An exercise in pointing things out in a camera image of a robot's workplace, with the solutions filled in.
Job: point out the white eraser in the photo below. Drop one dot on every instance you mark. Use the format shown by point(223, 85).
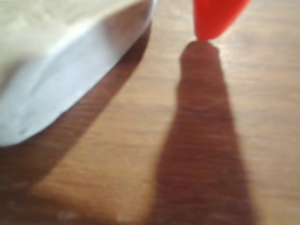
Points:
point(58, 58)

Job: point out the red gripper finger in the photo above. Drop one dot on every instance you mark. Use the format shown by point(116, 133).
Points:
point(215, 16)

